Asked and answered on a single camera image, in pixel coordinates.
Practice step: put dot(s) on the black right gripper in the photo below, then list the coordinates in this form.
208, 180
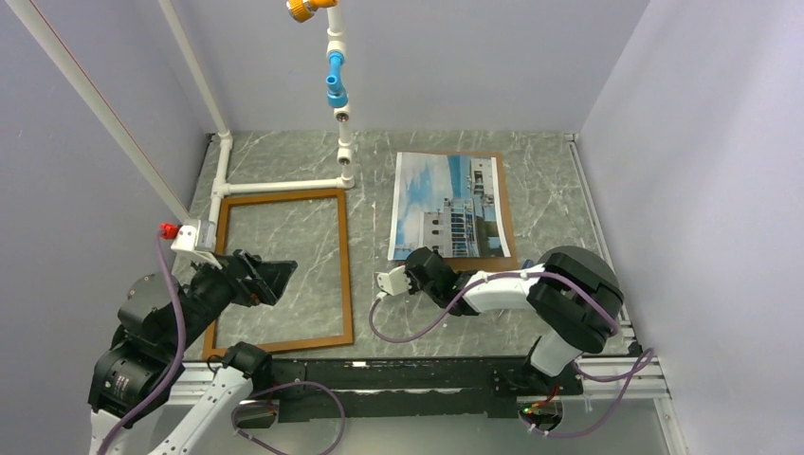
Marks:
414, 285

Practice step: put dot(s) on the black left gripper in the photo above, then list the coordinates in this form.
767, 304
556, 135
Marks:
270, 276

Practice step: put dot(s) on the brown frame backing board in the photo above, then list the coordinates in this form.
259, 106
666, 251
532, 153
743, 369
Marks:
510, 238

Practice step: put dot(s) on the building photo print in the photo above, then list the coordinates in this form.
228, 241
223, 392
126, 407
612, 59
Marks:
450, 203

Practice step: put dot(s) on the wooden picture frame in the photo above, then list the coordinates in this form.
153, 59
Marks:
315, 310

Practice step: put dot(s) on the blue pipe elbow fitting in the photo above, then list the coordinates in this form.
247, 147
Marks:
336, 92

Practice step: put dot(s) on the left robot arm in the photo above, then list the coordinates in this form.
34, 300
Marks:
132, 381

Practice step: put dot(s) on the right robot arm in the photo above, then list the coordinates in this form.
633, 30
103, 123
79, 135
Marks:
570, 288

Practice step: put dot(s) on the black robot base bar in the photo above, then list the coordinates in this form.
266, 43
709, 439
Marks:
494, 386

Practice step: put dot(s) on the dark grey round disc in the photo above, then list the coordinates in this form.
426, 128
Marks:
589, 272

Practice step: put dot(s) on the orange pipe cap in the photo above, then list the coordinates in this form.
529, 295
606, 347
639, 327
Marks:
303, 10

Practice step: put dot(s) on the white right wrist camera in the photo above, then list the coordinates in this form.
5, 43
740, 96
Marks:
394, 282

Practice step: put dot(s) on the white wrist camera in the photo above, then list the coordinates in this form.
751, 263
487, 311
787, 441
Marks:
195, 241
394, 282

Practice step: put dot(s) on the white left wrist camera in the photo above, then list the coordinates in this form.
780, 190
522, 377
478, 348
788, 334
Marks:
195, 241

